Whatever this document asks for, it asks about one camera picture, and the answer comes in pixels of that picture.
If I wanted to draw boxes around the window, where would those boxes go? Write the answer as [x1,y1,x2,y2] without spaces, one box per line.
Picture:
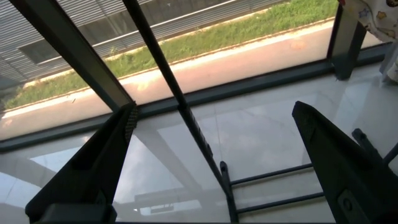
[0,0,398,153]

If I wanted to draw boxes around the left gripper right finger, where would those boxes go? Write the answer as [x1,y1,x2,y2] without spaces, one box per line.
[292,101,398,223]

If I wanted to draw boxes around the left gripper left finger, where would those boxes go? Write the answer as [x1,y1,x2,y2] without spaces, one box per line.
[25,102,139,223]

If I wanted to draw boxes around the black clothes rack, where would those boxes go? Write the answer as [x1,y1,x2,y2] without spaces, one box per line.
[122,0,398,223]

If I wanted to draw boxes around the cream printed garment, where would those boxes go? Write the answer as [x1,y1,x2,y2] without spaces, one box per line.
[357,0,398,82]

